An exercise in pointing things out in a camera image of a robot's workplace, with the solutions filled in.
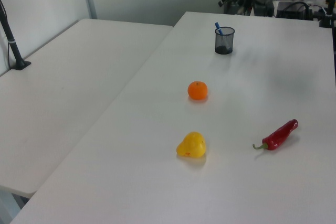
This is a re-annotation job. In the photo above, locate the white marker with blue cap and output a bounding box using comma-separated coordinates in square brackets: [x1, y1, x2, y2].
[214, 22, 232, 51]

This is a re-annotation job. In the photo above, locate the black mesh pen cup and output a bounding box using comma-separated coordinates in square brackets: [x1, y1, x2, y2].
[214, 26, 236, 55]

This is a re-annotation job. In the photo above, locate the black electronics box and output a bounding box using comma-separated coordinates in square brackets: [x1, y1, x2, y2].
[277, 1, 308, 20]

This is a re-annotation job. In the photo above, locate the orange mandarin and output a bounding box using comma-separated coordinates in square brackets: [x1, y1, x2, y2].
[187, 80, 208, 101]

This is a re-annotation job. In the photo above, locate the red chili pepper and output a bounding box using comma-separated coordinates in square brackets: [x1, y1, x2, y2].
[252, 119, 299, 152]

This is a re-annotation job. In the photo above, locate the yellow bell pepper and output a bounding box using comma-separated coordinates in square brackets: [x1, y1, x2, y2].
[175, 131, 207, 158]

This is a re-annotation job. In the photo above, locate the white side table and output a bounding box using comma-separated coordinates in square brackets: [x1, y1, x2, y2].
[0, 18, 174, 198]

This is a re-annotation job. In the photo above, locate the black clamp with post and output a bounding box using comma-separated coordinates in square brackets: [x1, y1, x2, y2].
[319, 0, 336, 28]

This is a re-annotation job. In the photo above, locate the black camera stand pole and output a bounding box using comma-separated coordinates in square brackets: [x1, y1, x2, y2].
[0, 0, 32, 71]

